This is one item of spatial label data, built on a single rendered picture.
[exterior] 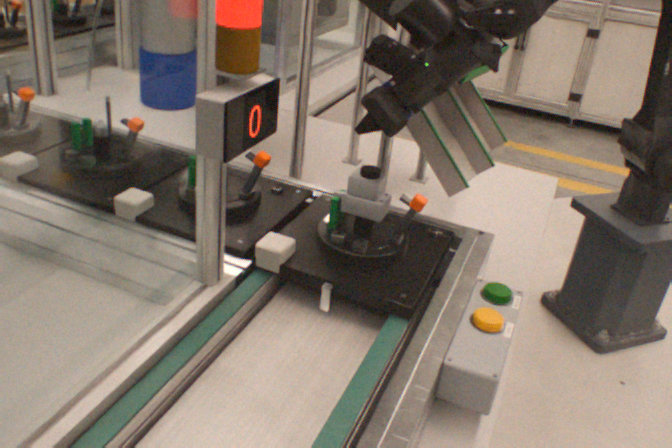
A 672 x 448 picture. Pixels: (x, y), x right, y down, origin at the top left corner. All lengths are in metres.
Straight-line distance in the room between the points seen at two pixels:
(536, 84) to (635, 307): 4.02
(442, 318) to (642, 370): 0.34
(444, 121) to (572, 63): 3.76
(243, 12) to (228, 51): 0.05
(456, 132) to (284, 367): 0.61
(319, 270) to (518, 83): 4.22
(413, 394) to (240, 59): 0.42
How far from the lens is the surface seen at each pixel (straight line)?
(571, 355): 1.04
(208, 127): 0.70
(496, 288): 0.93
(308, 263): 0.90
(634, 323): 1.09
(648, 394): 1.03
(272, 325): 0.87
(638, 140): 0.98
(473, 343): 0.83
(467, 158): 1.22
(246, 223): 0.99
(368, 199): 0.91
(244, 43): 0.70
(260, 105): 0.75
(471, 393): 0.81
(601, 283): 1.04
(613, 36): 4.91
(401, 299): 0.86
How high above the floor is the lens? 1.46
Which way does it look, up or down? 27 degrees down
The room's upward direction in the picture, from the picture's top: 7 degrees clockwise
